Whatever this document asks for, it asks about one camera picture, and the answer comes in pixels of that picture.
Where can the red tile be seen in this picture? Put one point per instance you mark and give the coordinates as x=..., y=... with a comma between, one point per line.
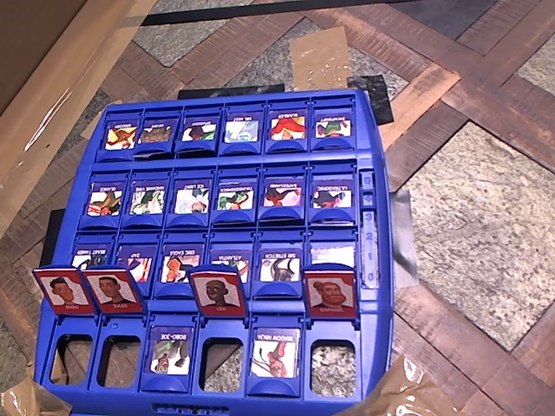
x=65, y=292
x=115, y=292
x=217, y=292
x=330, y=294

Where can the blue Safeguard character card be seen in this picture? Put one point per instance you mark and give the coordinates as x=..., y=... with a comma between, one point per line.
x=282, y=196

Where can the blue Ultrasonic character card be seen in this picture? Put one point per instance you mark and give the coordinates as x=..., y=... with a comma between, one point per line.
x=332, y=197

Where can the flip tile Sir Stretch card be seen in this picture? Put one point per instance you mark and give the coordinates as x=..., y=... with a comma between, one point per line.
x=279, y=268

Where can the flip tile Atlanta card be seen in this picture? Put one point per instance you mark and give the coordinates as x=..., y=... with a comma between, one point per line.
x=234, y=260

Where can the flip tile faded pale card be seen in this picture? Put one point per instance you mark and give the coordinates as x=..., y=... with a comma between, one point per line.
x=333, y=253

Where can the flip tile Bubbles card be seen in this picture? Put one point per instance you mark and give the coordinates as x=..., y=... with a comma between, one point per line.
x=287, y=128

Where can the flip tile Mr Mist card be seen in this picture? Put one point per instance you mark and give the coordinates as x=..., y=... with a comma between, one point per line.
x=241, y=131

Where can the flip tile Upright card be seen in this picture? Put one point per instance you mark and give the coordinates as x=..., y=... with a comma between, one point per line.
x=198, y=132

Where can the blue Eric Eagle character card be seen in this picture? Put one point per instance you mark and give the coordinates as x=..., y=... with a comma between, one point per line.
x=180, y=268

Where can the flip tile Gelos card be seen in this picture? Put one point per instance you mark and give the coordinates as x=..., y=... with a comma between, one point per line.
x=155, y=135

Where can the blue Zap character card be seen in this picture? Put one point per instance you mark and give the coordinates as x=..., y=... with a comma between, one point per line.
x=141, y=260

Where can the flip tile Shadow Ninja card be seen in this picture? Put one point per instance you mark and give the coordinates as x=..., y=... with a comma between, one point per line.
x=275, y=357

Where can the flip tile Whoosh card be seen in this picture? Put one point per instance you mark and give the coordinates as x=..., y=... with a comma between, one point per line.
x=120, y=136

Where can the flip tile Robo-Joe card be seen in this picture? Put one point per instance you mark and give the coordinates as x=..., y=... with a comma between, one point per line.
x=170, y=355

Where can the blue Beast Tamer character card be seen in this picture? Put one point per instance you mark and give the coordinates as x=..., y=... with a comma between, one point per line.
x=89, y=253

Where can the short black tape strip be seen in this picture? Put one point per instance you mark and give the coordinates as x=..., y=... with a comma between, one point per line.
x=230, y=92

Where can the silver grey tape patch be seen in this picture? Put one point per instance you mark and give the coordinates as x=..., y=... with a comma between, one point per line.
x=405, y=242

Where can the blue plastic guessing game board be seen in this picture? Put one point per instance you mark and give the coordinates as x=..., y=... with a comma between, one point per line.
x=373, y=312

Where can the wide black tape patch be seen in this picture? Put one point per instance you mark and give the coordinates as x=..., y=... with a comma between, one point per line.
x=377, y=99

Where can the square brown tape patch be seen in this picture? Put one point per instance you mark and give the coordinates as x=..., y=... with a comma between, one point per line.
x=321, y=56

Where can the long thin black tape strip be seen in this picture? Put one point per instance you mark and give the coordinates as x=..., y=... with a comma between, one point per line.
x=260, y=9

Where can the narrow brown tape piece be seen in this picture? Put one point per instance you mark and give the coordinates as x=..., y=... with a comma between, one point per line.
x=93, y=125

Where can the large crumpled brown tape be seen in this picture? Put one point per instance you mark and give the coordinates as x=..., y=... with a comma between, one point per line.
x=403, y=394

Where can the dark black tape patch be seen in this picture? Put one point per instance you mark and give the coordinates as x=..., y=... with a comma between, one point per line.
x=51, y=234

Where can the brown cardboard box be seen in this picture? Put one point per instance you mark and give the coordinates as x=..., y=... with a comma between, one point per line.
x=52, y=86

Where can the small crumpled brown tape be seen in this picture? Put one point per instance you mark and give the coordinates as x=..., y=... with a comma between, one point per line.
x=26, y=401

